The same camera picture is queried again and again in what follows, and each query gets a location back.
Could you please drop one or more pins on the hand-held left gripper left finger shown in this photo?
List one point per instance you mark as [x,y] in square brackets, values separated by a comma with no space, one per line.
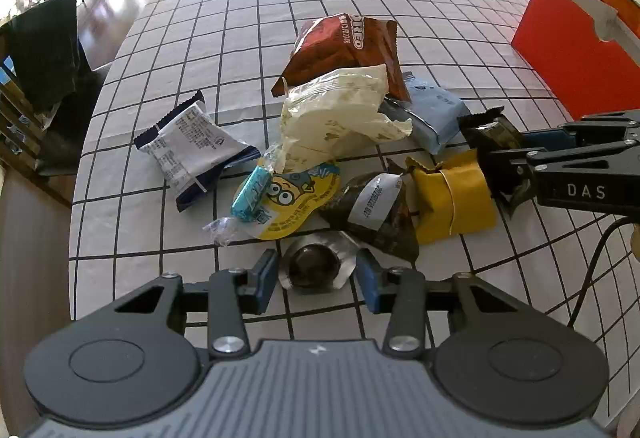
[264,283]

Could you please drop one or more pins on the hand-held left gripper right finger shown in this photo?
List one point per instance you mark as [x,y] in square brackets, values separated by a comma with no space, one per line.
[369,285]

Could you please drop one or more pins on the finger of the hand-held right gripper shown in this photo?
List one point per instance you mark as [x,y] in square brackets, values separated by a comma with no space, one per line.
[515,168]
[550,137]

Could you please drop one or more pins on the dark olive snack packet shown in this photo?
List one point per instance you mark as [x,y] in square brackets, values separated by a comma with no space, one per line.
[492,131]

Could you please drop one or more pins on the silver foil chocolate cup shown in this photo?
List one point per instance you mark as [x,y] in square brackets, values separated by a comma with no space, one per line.
[310,263]

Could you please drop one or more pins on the dark triangular snack packet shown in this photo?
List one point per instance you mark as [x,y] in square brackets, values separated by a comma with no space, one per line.
[375,218]

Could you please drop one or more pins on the yellow cartoon snack packet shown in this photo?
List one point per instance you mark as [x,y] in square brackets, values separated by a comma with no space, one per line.
[300,203]

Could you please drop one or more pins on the red cardboard box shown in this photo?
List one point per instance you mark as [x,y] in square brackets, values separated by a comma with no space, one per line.
[555,48]

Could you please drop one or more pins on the teal candy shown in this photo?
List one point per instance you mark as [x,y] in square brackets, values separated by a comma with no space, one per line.
[250,193]

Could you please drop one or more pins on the light blue snack packet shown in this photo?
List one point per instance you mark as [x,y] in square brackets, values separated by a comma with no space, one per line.
[435,113]

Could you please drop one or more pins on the white and navy snack packet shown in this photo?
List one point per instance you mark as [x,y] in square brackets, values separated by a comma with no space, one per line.
[192,143]

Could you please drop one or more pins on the cream plastic snack bag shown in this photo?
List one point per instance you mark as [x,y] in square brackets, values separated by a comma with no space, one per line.
[330,113]

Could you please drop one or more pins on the brown cookie packet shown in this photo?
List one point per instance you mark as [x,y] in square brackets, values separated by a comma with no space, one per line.
[335,43]

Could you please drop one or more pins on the wooden chair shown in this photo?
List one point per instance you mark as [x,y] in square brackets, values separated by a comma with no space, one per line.
[95,83]

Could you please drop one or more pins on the checked tablecloth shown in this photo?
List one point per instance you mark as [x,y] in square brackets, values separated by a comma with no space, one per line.
[225,18]

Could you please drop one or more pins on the dark cloth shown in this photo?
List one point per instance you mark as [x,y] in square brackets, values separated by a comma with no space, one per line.
[45,53]

